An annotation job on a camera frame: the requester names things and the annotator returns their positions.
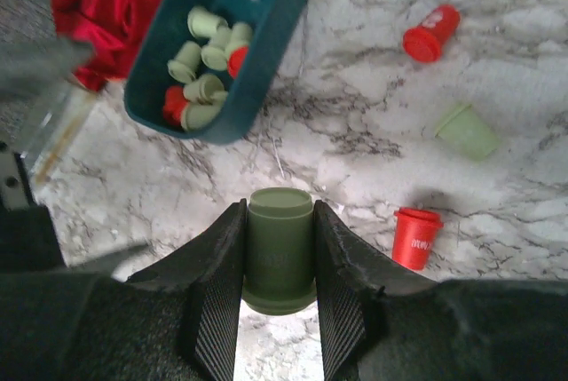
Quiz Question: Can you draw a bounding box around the red capsule far top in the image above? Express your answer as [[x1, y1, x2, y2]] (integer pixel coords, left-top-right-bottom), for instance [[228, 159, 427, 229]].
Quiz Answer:
[[402, 4, 461, 63]]

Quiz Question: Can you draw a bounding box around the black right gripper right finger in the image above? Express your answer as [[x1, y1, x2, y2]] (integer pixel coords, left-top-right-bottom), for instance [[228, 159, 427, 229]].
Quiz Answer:
[[313, 201, 436, 380]]

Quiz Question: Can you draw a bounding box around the green capsule cluster top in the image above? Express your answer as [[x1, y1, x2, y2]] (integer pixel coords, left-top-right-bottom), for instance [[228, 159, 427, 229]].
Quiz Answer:
[[225, 22, 254, 59]]

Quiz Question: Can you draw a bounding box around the teal storage basket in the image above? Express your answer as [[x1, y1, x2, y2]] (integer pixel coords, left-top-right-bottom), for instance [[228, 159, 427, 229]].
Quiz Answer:
[[124, 0, 307, 145]]

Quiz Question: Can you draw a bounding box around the red cloth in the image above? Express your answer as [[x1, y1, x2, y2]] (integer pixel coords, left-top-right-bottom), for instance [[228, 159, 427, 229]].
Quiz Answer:
[[51, 0, 161, 91]]

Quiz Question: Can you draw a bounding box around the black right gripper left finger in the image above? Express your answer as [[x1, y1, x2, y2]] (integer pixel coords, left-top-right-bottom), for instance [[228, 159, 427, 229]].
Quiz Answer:
[[128, 199, 247, 380]]

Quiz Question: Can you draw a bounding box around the red capsule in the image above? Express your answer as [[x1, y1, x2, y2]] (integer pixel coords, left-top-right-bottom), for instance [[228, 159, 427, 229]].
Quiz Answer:
[[391, 207, 444, 271], [402, 4, 461, 63]]

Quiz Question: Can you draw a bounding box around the red capsule left lower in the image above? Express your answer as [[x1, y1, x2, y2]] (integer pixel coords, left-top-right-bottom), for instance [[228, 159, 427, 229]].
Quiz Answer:
[[391, 207, 444, 271]]

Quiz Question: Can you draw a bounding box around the green capsule cluster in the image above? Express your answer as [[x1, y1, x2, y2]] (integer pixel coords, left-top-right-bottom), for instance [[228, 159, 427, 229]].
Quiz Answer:
[[183, 74, 225, 105], [201, 27, 231, 71], [225, 22, 254, 59]]

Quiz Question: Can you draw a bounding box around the red capsule mid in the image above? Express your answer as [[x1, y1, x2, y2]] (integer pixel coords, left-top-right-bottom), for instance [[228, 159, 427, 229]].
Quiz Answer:
[[162, 85, 188, 127], [227, 46, 249, 78]]

